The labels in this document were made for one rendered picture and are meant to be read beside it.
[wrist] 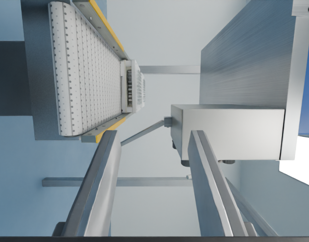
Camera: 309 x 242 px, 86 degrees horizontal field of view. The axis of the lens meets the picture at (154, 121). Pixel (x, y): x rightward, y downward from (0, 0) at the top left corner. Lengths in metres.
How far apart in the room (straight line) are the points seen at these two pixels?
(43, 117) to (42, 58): 0.12
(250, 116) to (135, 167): 3.53
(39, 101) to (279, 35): 0.52
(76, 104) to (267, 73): 0.42
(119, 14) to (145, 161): 3.17
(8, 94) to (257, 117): 0.62
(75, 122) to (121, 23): 3.76
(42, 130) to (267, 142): 0.47
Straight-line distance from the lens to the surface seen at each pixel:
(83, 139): 0.37
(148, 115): 3.57
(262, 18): 0.52
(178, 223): 4.42
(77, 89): 0.38
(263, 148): 0.40
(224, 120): 0.35
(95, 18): 0.46
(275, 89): 0.43
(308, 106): 0.47
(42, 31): 0.44
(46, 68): 0.43
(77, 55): 0.40
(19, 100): 0.59
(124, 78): 0.80
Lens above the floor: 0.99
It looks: level
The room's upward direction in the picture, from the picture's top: 90 degrees clockwise
